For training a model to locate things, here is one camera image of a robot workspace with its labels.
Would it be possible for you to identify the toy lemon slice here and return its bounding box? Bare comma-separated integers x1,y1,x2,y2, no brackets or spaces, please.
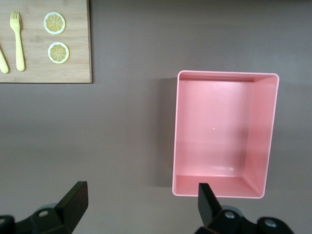
43,12,66,35
47,42,70,64

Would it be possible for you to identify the yellow plastic knife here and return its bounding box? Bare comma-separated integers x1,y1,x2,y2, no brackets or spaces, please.
0,45,10,74

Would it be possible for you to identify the bamboo cutting board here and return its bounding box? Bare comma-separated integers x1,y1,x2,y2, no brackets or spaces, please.
0,0,93,84

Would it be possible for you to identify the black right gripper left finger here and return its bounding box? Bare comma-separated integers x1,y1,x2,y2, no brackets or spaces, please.
0,180,88,234

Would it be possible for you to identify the yellow plastic fork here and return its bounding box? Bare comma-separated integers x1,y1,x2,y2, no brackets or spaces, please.
9,10,25,72

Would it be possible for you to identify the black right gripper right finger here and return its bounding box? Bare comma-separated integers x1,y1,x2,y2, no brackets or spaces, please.
195,182,293,234

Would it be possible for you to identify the pink plastic bin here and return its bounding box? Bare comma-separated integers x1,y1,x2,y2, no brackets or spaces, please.
172,70,280,198

